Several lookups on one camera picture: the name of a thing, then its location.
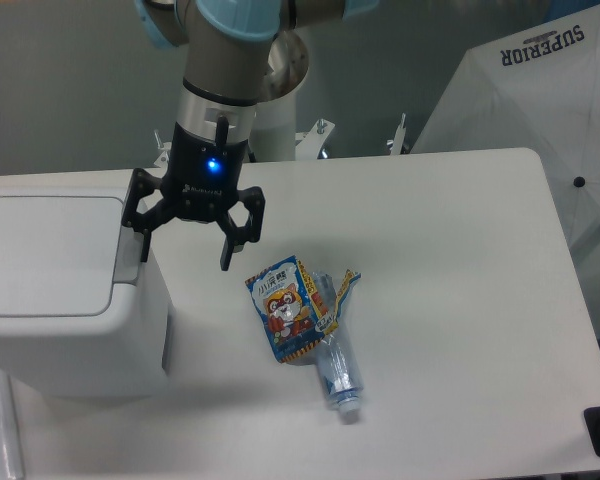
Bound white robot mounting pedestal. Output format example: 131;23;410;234
249;31;309;163

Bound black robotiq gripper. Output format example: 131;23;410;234
121;90;268;272

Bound white umbrella navy lettering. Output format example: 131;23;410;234
410;2;600;261

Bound white metal base frame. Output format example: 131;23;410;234
153;113;411;168

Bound crushed clear plastic bottle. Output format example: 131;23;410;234
311;270;364;425

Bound white push-lid trash can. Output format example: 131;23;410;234
0;186;172;398

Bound blue cartoon snack wrapper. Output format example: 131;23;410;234
245;255;361;363

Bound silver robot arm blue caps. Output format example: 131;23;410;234
121;1;377;270

